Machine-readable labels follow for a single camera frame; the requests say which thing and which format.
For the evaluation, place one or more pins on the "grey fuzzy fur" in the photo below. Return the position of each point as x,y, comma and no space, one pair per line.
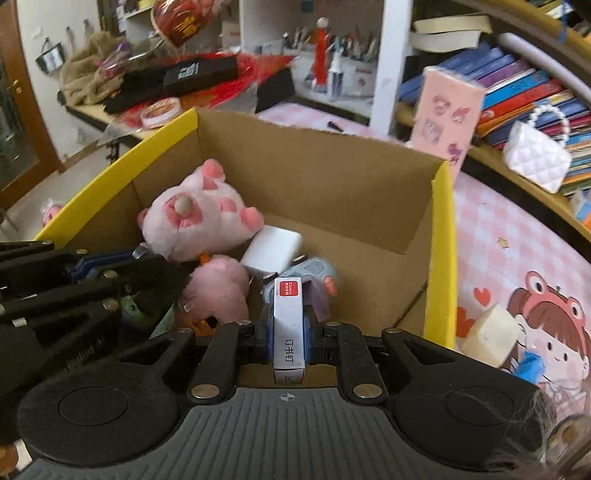
521,438

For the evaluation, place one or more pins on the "wall hanging pouch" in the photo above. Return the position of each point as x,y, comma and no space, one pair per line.
48,56

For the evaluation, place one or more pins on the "white charger adapter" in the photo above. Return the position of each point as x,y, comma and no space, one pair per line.
272,247

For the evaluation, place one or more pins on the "row of books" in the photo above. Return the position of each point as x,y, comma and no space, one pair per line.
508,78

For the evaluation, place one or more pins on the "small pink plush toy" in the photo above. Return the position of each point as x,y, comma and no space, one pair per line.
221,288

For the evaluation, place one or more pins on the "large pink plush paw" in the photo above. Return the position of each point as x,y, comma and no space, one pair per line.
207,221

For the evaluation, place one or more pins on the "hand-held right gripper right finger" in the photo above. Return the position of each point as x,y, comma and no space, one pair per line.
308,338

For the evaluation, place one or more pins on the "yellow cardboard box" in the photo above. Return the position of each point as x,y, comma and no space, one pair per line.
323,184

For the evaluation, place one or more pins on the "wooden door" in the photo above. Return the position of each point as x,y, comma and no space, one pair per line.
18,138

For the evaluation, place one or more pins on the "cream foam cube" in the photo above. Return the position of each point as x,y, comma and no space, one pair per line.
491,334

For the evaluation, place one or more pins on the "black rectangular box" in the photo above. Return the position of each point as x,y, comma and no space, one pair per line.
198,73

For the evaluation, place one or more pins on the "white staple box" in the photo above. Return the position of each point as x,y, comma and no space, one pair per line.
288,332

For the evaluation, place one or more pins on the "white quilted handbag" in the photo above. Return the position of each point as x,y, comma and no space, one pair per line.
535,154

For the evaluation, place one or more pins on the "wooden bookshelf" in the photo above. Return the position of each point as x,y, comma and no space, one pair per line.
531,207

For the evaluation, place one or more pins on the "white desk organiser with pens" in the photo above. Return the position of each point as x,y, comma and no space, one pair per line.
355,69

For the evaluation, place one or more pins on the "brown fuzzy cloth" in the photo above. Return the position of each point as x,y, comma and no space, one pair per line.
92,69

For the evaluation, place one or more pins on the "pink cylinder pen holder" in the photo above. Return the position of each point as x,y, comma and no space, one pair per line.
445,115

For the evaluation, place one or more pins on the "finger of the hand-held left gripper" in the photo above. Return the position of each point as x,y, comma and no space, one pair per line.
138,281
92,267

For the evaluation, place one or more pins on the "mint green object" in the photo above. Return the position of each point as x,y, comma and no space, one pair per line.
133,310

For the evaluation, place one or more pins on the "white spray bottle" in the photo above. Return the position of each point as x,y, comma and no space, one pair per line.
334,76

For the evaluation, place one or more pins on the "red figurine pen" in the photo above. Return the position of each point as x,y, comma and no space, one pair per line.
321,50

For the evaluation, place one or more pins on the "roll of tape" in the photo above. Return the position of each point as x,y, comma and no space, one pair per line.
159,111

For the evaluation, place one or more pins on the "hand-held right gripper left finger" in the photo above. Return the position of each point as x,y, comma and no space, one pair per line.
264,340

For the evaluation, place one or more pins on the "red gift bag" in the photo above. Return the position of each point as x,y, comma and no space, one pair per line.
184,23

